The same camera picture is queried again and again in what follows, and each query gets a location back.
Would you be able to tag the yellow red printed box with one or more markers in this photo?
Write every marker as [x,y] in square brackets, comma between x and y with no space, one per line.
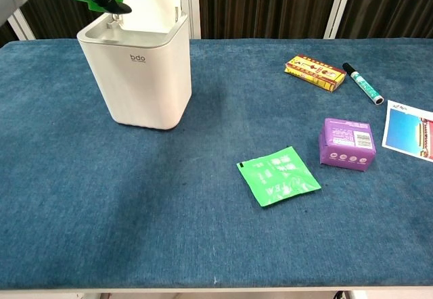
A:
[316,72]

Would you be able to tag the white photo card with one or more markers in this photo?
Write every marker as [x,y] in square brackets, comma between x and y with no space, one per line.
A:
[406,130]

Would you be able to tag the white frame post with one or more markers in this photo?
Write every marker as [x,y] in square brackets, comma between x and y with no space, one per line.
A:
[193,8]
[22,25]
[338,8]

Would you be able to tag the green tea sachet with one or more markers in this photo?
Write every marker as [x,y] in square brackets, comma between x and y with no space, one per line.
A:
[277,177]

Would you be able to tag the green marker pen black cap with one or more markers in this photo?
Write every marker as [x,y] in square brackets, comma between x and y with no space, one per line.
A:
[363,84]

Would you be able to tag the black pleated curtain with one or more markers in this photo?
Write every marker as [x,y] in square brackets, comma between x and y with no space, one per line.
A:
[264,4]

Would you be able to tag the white square container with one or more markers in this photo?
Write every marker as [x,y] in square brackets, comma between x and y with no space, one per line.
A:
[142,82]

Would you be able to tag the blue felt table cloth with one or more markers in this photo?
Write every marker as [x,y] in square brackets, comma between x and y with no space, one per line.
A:
[135,194]

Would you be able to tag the purple packaged box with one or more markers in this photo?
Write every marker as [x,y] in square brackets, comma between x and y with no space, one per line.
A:
[346,150]

